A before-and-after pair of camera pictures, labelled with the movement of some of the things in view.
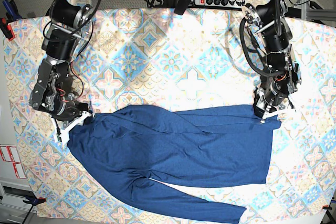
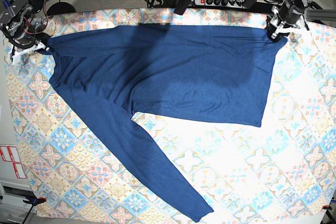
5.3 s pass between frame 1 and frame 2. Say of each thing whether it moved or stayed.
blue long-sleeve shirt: moved
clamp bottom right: stayed
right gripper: moved
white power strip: stayed
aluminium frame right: stayed
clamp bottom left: stayed
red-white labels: stayed
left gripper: moved
